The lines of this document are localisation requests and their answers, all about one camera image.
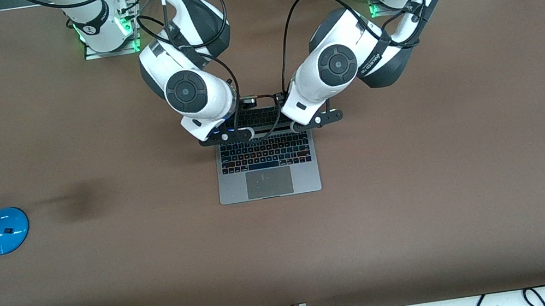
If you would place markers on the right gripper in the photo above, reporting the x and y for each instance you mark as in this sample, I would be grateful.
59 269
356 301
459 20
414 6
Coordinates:
243 105

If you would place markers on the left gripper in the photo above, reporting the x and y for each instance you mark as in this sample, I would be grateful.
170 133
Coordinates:
279 97

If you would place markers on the silver laptop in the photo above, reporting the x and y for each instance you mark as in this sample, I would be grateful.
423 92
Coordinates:
269 182

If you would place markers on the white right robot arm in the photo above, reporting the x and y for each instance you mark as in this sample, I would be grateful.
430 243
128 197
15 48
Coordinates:
187 92

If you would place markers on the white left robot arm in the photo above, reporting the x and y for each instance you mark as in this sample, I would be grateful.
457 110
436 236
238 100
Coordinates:
338 64

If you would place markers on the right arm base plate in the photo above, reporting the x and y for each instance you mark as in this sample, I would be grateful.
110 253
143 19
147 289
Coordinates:
114 47

